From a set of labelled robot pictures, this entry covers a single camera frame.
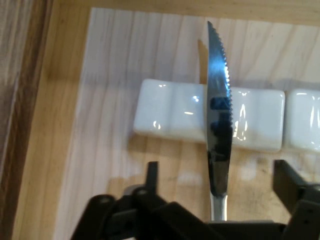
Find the dark brown wooden cabinet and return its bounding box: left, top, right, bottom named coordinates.
left=0, top=0, right=55, bottom=240

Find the light wooden drawer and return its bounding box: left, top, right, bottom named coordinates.
left=12, top=0, right=320, bottom=240

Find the white ceramic cutlery rest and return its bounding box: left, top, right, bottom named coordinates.
left=133, top=79, right=286, bottom=153
left=283, top=88, right=320, bottom=152

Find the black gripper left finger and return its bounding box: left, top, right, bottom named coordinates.
left=71, top=161, right=208, bottom=240

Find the silver serrated table knife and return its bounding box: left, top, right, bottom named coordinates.
left=206, top=20, right=235, bottom=222

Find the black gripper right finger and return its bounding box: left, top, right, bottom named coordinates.
left=272, top=159, right=320, bottom=240

